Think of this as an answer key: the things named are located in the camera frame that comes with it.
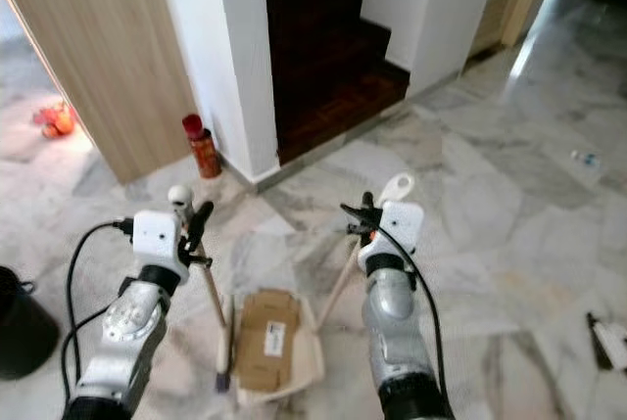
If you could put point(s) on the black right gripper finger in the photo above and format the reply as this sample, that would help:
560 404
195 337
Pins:
369 202
353 213

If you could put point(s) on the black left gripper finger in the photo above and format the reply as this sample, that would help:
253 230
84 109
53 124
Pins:
200 217

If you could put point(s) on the brown cardboard box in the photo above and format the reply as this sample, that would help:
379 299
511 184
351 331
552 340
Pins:
269 337

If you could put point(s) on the orange red floor ornament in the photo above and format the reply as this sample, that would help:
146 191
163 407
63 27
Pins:
56 121

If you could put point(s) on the red cylindrical can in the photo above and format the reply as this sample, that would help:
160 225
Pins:
204 151

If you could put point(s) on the dark wooden staircase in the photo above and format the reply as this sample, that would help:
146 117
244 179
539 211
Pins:
328 63

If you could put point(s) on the black bucket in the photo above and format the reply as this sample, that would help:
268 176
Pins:
24 327

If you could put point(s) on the small clear plastic bottle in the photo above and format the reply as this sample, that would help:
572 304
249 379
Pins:
586 159

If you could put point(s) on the black and white device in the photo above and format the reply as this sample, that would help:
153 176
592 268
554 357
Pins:
609 342

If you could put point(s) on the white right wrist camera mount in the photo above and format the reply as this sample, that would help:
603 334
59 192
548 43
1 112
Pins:
397 227

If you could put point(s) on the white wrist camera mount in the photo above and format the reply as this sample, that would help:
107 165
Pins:
157 239
397 227

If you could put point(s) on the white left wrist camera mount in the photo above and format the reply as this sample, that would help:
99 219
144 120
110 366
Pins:
157 239

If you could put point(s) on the light wooden wall panel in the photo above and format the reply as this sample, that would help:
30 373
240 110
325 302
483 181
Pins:
103 48

